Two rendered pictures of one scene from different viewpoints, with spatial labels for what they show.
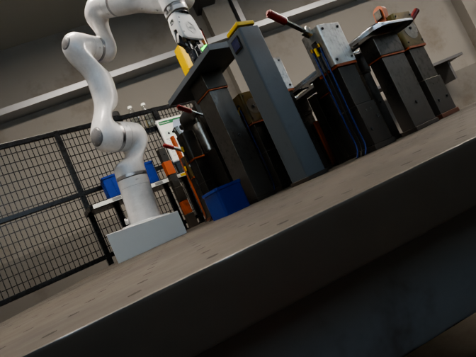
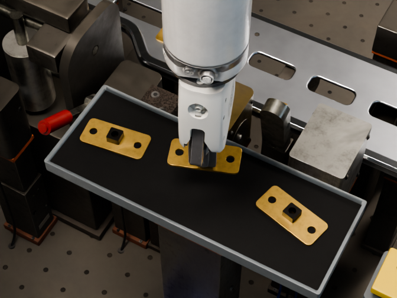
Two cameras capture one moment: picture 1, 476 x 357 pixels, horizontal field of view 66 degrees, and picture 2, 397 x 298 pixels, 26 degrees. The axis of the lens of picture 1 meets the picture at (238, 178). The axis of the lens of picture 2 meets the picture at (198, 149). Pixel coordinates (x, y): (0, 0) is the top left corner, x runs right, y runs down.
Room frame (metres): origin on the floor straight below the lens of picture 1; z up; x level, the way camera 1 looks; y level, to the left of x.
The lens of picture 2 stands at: (0.71, 0.24, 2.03)
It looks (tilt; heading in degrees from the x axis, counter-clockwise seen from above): 55 degrees down; 331
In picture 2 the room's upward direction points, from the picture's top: straight up
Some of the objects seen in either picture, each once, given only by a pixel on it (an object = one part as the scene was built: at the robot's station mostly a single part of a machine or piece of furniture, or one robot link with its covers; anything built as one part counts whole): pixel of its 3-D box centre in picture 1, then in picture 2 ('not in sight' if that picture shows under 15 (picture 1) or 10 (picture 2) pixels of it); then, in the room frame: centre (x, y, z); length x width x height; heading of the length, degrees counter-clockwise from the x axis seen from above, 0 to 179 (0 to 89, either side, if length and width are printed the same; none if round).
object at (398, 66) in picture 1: (399, 83); not in sight; (1.04, -0.53, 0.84); 0.12 x 0.05 x 0.29; 122
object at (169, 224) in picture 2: (203, 76); (202, 184); (1.20, -0.04, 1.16); 0.37 x 0.14 x 0.02; 32
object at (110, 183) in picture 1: (129, 182); not in sight; (2.14, 0.59, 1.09); 0.30 x 0.17 x 0.13; 114
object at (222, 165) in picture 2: not in sight; (204, 154); (1.21, -0.04, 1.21); 0.08 x 0.04 x 0.01; 52
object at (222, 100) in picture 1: (231, 138); (202, 272); (1.20, -0.04, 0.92); 0.10 x 0.08 x 0.45; 32
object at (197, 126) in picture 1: (219, 154); (59, 111); (1.55, 0.03, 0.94); 0.18 x 0.13 x 0.49; 32
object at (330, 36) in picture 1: (344, 91); not in sight; (0.98, -0.36, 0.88); 0.12 x 0.07 x 0.36; 122
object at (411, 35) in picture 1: (417, 69); not in sight; (1.18, -0.68, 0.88); 0.14 x 0.09 x 0.36; 122
